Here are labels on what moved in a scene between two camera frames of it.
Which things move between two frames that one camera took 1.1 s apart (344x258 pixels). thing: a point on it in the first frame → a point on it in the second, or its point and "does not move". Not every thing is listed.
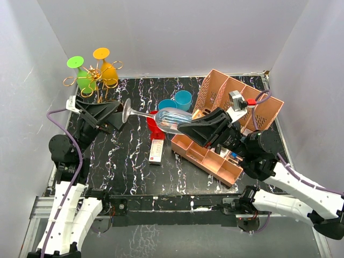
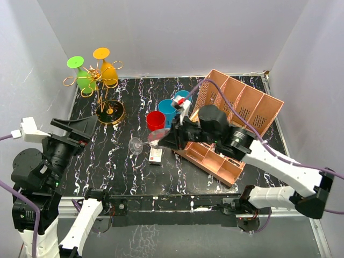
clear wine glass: [167, 120] → [135, 145]
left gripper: [97, 114] → [81, 128]
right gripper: [210, 127] → [176, 138]
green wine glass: [86, 82] does not move
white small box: [155, 154] does not move
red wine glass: [156, 133] does not move
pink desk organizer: [217, 91] does not move
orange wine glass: [108, 73] does not move
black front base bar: [178, 209] does not move
